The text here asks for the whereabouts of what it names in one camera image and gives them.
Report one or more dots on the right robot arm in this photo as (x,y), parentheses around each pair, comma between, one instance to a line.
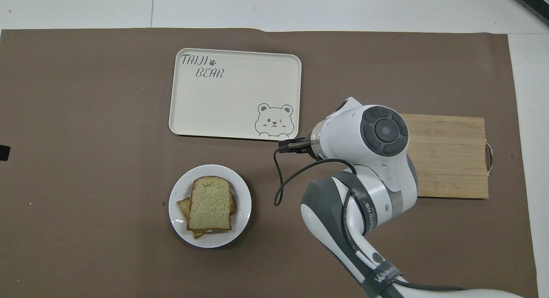
(369,191)

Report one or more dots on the white round plate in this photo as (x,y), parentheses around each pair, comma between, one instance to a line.
(244,203)

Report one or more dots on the cream tray with bear print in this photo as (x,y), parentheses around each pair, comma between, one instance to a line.
(223,100)

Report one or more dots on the toasted bread slice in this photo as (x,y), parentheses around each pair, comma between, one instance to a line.
(184,206)
(210,206)

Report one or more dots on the wooden cutting board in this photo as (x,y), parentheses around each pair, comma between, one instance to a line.
(450,161)

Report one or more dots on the black stand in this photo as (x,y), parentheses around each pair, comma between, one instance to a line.
(3,153)

